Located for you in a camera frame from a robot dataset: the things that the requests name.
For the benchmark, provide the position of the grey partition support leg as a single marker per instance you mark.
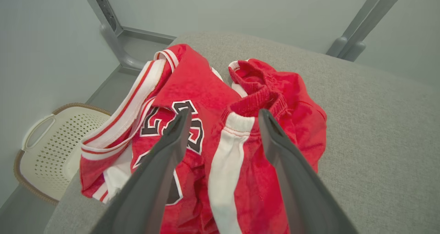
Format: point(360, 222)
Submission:
point(115, 38)

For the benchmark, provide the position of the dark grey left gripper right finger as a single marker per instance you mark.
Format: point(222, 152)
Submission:
point(299, 186)

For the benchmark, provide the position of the red basketball jersey white trim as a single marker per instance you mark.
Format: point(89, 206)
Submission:
point(192, 79)

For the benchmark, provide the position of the white perforated laundry basket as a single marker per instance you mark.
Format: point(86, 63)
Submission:
point(62, 141)

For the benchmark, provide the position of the red shorts white side stripe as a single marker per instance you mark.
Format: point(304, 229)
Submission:
point(295, 100)

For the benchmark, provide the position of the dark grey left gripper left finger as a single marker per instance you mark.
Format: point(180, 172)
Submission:
point(151, 179)

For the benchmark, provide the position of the grey double partition post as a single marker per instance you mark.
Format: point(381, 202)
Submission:
point(364, 24)

